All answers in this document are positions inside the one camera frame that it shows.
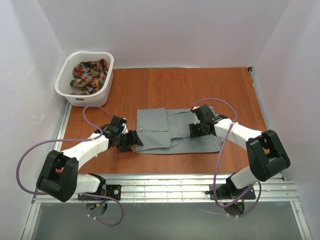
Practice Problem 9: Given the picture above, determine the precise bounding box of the grey long sleeve shirt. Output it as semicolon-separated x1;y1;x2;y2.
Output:
135;108;222;155

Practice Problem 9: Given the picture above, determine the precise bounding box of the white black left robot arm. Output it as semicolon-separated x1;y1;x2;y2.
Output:
36;116;143;202

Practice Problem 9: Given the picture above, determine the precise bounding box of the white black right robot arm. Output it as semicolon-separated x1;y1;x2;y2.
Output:
189;104;291;193

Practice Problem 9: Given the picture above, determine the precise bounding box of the plaid long sleeve shirt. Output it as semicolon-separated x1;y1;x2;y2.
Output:
69;58;109;96

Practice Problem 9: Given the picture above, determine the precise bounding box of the white plastic laundry basket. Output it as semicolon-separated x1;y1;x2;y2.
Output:
54;51;114;107

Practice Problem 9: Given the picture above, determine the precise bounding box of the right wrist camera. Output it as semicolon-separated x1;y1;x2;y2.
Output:
190;106;200;125

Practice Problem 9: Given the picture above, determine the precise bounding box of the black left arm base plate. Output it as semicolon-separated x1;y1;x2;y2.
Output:
77;184;122;201

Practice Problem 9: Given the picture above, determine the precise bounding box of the aluminium rail frame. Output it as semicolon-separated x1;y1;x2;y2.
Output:
22;174;312;240

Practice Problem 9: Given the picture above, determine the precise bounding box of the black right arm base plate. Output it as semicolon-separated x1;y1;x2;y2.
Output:
204;184;256;200

